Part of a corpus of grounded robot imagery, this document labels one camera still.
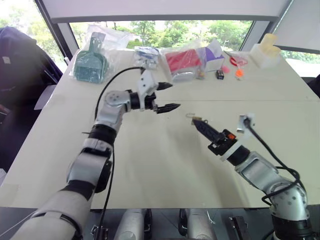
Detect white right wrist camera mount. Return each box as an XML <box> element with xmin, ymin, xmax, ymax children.
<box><xmin>219</xmin><ymin>112</ymin><xmax>256</xmax><ymax>163</ymax></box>

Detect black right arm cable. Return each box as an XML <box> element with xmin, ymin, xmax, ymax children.
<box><xmin>243</xmin><ymin>116</ymin><xmax>308</xmax><ymax>207</ymax></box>

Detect purple and white box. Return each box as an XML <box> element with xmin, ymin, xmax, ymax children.
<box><xmin>197</xmin><ymin>39</ymin><xmax>226</xmax><ymax>74</ymax></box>

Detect red scissors in bag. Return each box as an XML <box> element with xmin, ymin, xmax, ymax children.
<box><xmin>224</xmin><ymin>50</ymin><xmax>249</xmax><ymax>68</ymax></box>

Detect blue and white packet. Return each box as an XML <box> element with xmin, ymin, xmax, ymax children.
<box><xmin>132</xmin><ymin>46</ymin><xmax>161</xmax><ymax>71</ymax></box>

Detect white plastic container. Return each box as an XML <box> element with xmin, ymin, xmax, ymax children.
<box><xmin>250</xmin><ymin>42</ymin><xmax>283</xmax><ymax>70</ymax></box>

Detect dark object at window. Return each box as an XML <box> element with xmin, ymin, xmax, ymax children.
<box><xmin>306</xmin><ymin>74</ymin><xmax>320</xmax><ymax>99</ymax></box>

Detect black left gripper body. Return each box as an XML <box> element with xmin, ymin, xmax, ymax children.
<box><xmin>143</xmin><ymin>92</ymin><xmax>161</xmax><ymax>115</ymax></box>

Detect grey rounded robot leg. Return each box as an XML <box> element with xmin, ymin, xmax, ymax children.
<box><xmin>114</xmin><ymin>208</ymin><xmax>149</xmax><ymax>240</ymax></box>
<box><xmin>184</xmin><ymin>208</ymin><xmax>216</xmax><ymax>240</ymax></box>

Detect grey flat panel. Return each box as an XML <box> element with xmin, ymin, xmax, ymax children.
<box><xmin>33</xmin><ymin>84</ymin><xmax>59</xmax><ymax>111</ymax></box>

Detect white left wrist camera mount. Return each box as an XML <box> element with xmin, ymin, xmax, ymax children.
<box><xmin>136</xmin><ymin>69</ymin><xmax>159</xmax><ymax>111</ymax></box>

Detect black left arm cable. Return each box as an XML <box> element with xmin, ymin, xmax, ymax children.
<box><xmin>93</xmin><ymin>66</ymin><xmax>147</xmax><ymax>240</ymax></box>

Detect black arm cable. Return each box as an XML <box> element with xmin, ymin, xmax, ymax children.
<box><xmin>243</xmin><ymin>116</ymin><xmax>308</xmax><ymax>207</ymax></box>
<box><xmin>93</xmin><ymin>66</ymin><xmax>147</xmax><ymax>240</ymax></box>

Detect pale yellow cups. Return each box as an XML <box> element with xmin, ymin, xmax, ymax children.
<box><xmin>259</xmin><ymin>33</ymin><xmax>282</xmax><ymax>55</ymax></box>

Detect red box in wrap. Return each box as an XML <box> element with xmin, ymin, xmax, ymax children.
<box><xmin>162</xmin><ymin>48</ymin><xmax>204</xmax><ymax>77</ymax></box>

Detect dark office chair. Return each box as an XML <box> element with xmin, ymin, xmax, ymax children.
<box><xmin>0</xmin><ymin>26</ymin><xmax>64</xmax><ymax>171</ymax></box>

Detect green plastic scoop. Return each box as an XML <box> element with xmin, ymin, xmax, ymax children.
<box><xmin>74</xmin><ymin>31</ymin><xmax>110</xmax><ymax>85</ymax></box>

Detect green dustpan in plastic bag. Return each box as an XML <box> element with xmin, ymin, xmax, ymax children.
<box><xmin>69</xmin><ymin>23</ymin><xmax>136</xmax><ymax>85</ymax></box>

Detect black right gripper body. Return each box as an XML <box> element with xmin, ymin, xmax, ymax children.
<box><xmin>207</xmin><ymin>128</ymin><xmax>238</xmax><ymax>156</ymax></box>

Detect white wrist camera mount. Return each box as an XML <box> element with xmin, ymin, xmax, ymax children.
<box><xmin>136</xmin><ymin>69</ymin><xmax>159</xmax><ymax>111</ymax></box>
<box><xmin>219</xmin><ymin>112</ymin><xmax>256</xmax><ymax>163</ymax></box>

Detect grey silver pouch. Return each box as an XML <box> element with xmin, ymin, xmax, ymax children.
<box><xmin>171</xmin><ymin>71</ymin><xmax>196</xmax><ymax>83</ymax></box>

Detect black metal bracket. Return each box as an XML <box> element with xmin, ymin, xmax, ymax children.
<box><xmin>228</xmin><ymin>215</ymin><xmax>251</xmax><ymax>240</ymax></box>
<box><xmin>90</xmin><ymin>224</ymin><xmax>110</xmax><ymax>240</ymax></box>

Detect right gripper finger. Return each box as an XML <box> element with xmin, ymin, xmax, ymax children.
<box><xmin>193</xmin><ymin>118</ymin><xmax>225</xmax><ymax>138</ymax></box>
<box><xmin>191</xmin><ymin>121</ymin><xmax>222</xmax><ymax>145</ymax></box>

